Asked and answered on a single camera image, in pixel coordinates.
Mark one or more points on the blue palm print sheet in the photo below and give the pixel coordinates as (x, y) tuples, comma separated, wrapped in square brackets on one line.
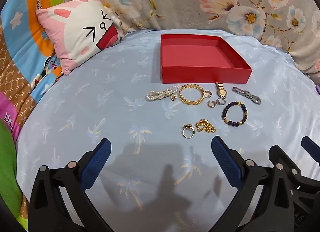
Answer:
[(100, 97)]

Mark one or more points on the grey floral blanket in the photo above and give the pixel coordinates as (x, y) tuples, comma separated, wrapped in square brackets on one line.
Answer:
[(187, 1)]

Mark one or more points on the pink cat face pillow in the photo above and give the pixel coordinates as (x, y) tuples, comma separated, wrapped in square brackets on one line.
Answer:
[(75, 34)]

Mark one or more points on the silver wristwatch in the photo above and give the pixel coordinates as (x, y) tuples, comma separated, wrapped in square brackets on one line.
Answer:
[(255, 99)]

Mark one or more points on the gold bangle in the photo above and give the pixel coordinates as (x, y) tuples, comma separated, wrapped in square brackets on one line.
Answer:
[(186, 101)]

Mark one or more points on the red cardboard box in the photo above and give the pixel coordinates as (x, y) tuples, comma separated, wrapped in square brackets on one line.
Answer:
[(200, 54)]

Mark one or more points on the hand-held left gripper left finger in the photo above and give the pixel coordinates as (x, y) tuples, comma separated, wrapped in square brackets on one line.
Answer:
[(96, 162)]

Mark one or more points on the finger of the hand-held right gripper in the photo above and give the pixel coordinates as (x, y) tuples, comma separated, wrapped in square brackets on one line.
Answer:
[(285, 159), (311, 145)]

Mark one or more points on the green cloth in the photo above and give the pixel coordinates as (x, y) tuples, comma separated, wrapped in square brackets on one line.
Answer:
[(7, 159)]

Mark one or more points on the colourful cartoon blanket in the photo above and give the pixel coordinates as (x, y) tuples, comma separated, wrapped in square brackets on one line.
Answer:
[(22, 21)]

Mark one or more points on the gold wristwatch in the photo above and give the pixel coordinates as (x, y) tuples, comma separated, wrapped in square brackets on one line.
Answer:
[(221, 92)]

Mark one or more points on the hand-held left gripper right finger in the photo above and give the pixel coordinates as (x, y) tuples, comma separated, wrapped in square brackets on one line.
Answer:
[(225, 162)]

